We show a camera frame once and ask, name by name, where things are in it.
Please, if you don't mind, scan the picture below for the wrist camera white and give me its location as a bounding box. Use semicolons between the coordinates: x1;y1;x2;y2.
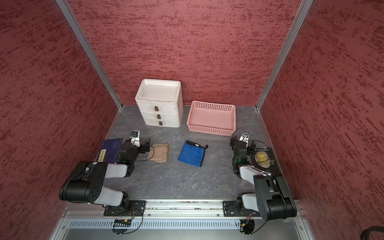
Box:
239;131;250;146
130;131;141;148

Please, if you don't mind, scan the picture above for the left corner aluminium post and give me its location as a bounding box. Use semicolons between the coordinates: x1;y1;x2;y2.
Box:
56;0;124;111

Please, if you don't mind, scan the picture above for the black book gold cover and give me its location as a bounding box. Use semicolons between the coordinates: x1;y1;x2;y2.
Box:
250;147;282;175

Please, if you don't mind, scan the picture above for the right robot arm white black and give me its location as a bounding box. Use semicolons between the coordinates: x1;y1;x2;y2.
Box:
230;136;298;221

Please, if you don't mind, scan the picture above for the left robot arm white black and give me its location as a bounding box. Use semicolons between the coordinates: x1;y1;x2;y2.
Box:
59;132;151;212

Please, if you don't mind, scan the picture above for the purple book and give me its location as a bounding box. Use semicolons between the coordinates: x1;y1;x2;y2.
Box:
95;138;123;164

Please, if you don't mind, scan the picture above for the right corner aluminium post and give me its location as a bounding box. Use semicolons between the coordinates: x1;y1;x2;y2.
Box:
256;0;313;112

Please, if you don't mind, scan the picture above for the corner aluminium post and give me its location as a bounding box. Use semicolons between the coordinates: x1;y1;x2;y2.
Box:
256;0;313;112
56;0;124;111

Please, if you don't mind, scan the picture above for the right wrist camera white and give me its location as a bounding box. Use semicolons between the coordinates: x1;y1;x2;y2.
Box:
239;131;250;146

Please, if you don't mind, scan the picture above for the pink perforated plastic basket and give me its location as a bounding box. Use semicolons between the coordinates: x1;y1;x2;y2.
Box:
187;101;236;137

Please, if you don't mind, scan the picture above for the beige striped square dishcloth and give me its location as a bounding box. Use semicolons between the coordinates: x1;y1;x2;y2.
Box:
147;142;170;163

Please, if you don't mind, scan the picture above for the white three-drawer storage unit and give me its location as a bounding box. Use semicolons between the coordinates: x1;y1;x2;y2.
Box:
135;79;184;128

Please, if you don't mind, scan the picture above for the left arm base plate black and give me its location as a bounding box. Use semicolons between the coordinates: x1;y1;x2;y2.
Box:
104;200;147;218

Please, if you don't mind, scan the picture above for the aluminium front rail frame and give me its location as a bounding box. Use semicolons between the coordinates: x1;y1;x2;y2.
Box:
49;197;316;240

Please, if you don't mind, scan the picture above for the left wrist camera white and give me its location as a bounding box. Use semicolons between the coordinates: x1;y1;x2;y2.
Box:
130;131;141;148

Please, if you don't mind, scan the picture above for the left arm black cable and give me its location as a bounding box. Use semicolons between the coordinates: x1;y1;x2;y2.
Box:
134;145;156;163

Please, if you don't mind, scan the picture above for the blue grey microfibre cloth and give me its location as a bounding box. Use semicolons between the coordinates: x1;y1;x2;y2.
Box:
178;141;209;167

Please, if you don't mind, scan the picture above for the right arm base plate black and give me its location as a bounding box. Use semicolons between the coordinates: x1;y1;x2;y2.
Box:
223;201;261;218

